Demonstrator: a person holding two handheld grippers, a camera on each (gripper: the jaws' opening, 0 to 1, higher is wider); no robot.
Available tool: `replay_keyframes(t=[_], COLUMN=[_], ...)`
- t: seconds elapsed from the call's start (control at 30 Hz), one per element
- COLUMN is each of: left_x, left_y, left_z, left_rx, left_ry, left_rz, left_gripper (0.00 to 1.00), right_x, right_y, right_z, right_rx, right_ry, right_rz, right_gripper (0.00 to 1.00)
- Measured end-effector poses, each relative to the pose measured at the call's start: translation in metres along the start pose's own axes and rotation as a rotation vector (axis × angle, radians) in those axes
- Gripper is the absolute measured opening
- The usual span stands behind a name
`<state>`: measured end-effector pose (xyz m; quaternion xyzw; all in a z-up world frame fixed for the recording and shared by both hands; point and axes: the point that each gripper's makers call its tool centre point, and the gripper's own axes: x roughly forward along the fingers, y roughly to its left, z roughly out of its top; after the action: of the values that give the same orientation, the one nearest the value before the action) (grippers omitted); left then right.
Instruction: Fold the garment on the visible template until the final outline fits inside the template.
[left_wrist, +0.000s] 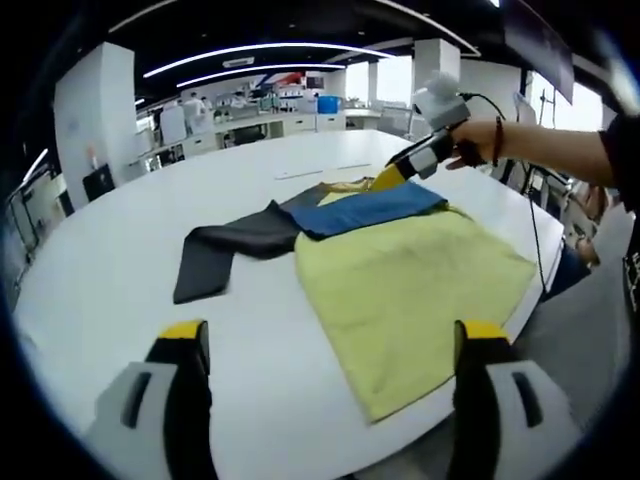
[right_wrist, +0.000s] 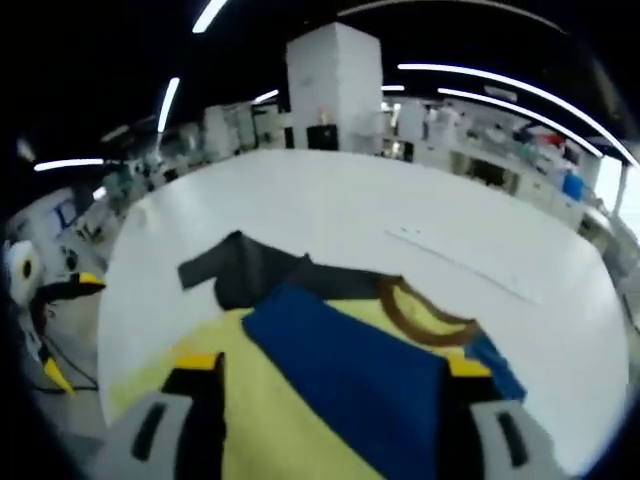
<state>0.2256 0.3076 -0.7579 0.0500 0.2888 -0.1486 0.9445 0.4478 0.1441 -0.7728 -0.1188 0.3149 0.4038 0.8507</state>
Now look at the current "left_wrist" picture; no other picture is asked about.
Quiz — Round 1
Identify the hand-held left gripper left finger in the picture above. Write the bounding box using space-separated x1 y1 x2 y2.
83 319 220 480

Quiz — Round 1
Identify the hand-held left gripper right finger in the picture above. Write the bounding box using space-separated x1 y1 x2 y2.
449 319 582 480

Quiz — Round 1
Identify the yellow blue grey garment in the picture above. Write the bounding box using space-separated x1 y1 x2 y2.
172 175 540 426

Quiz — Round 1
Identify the person's right hand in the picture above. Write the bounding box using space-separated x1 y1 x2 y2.
443 118 503 172

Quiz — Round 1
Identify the white square pillar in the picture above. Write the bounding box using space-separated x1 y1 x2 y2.
53 42 139 214
412 37 462 101

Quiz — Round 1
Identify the hanging black screen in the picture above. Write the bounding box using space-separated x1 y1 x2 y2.
502 0 575 105

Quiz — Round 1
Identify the white lab counter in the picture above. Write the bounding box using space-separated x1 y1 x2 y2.
182 112 347 157

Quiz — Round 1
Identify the person's blue jeans leg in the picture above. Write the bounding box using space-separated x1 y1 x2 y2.
542 244 595 302

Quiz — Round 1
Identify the curved ceiling light strip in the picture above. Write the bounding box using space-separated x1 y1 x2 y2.
143 43 390 79
175 63 347 89

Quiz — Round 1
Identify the person in black shirt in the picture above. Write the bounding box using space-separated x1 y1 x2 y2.
597 110 640 306

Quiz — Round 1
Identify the black office chair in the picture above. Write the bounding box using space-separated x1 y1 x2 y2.
82 162 117 204

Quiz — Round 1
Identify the dark red bead bracelet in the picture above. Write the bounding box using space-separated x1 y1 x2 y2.
491 115 505 169

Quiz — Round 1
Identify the white table cable cover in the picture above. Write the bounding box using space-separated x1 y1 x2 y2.
273 162 374 182

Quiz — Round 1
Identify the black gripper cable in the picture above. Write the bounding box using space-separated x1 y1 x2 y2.
456 92 547 297

